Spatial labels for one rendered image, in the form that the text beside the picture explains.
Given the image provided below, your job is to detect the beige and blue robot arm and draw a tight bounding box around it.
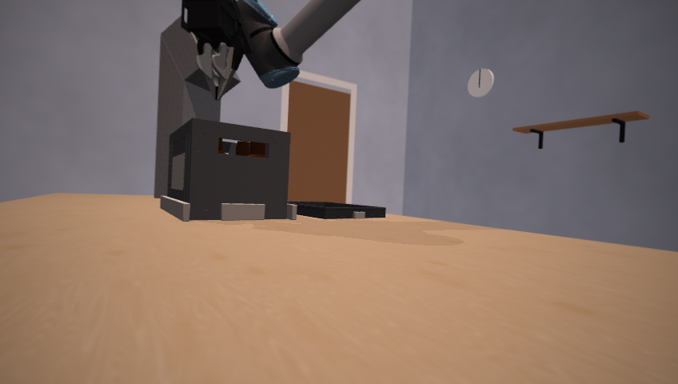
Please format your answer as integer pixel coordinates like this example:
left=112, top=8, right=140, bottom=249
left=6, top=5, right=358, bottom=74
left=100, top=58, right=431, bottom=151
left=227, top=0, right=360, bottom=89

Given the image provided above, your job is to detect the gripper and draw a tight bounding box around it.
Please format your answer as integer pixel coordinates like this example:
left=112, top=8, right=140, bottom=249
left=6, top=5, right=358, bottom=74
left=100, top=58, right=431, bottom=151
left=181, top=0, right=245, bottom=101

